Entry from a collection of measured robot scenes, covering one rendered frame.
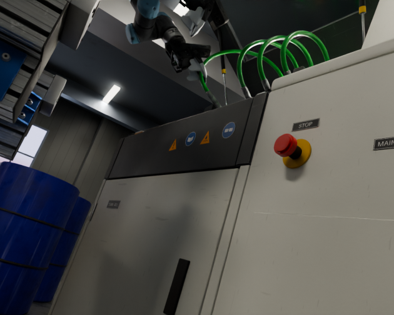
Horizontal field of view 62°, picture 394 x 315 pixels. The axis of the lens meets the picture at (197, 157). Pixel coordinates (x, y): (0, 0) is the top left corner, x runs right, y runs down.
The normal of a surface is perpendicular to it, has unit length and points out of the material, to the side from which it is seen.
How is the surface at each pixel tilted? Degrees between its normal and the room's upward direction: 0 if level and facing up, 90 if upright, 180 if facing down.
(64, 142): 90
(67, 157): 90
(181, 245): 90
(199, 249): 90
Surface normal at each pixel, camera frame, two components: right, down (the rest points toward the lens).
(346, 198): -0.74, -0.42
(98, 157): 0.49, -0.15
